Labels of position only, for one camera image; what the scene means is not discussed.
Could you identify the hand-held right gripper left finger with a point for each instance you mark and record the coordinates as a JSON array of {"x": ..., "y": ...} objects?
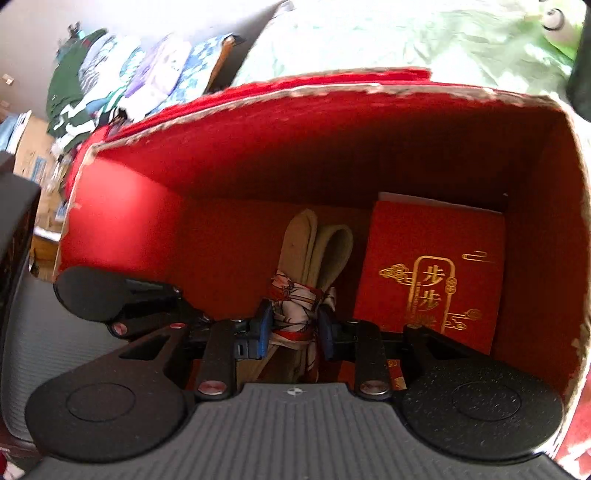
[{"x": 264, "y": 328}]

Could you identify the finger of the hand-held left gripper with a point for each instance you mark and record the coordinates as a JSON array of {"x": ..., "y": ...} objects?
[{"x": 157, "y": 302}]

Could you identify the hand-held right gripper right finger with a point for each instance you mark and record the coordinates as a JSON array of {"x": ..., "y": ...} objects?
[{"x": 325, "y": 333}]

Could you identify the red cardboard box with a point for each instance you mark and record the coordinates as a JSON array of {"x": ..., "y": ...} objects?
[{"x": 277, "y": 152}]

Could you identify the red gift box gold print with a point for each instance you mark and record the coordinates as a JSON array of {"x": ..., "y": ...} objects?
[{"x": 429, "y": 249}]

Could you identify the brown cardboard box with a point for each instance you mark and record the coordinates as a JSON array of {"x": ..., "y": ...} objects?
[{"x": 30, "y": 147}]

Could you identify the pile of folded clothes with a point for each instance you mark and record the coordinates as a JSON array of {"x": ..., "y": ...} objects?
[{"x": 78, "y": 87}]

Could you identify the purple printed package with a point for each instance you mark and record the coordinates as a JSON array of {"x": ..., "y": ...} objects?
[{"x": 159, "y": 67}]

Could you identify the blue floral fabric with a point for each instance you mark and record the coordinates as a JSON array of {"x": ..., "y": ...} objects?
[{"x": 201, "y": 62}]

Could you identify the pink red cloth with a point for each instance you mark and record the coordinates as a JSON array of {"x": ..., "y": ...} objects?
[{"x": 575, "y": 454}]

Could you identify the light green bedding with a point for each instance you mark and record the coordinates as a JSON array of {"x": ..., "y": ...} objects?
[{"x": 392, "y": 37}]

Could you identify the dark thermos bottle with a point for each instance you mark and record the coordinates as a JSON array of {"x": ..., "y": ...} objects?
[{"x": 581, "y": 83}]

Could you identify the green frog plush toy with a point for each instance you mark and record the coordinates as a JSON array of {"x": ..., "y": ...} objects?
[{"x": 561, "y": 23}]

